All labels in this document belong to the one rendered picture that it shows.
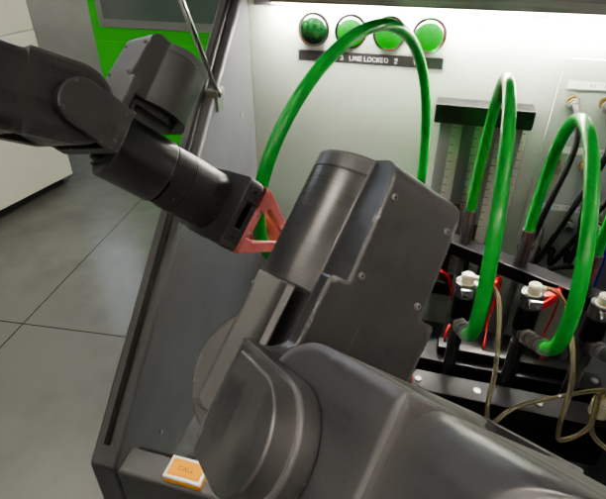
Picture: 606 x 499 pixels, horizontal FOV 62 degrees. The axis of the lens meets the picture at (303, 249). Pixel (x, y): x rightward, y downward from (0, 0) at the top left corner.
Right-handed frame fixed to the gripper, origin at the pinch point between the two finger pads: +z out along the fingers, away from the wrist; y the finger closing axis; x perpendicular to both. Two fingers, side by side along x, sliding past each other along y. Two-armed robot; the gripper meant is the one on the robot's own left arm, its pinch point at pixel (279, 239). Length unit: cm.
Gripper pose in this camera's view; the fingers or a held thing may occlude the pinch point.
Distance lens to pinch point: 53.7
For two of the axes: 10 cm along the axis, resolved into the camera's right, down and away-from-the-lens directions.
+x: -4.6, 8.9, -0.5
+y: -5.6, -2.5, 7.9
